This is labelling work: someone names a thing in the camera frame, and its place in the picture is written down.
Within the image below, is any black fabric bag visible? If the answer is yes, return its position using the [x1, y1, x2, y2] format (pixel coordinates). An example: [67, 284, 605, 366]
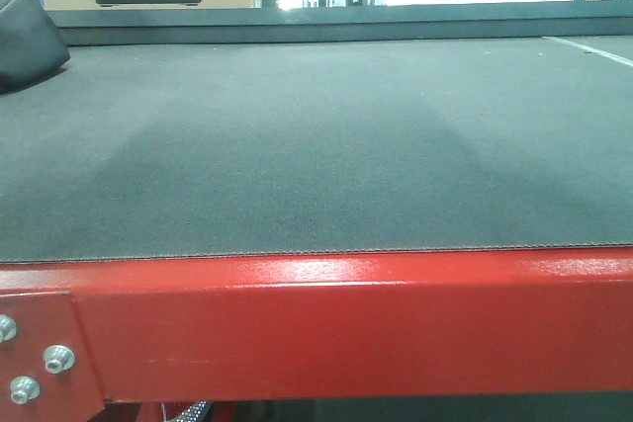
[1, 0, 70, 94]

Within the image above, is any red conveyor frame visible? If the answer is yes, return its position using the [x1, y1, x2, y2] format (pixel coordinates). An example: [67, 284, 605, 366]
[1, 247, 632, 421]

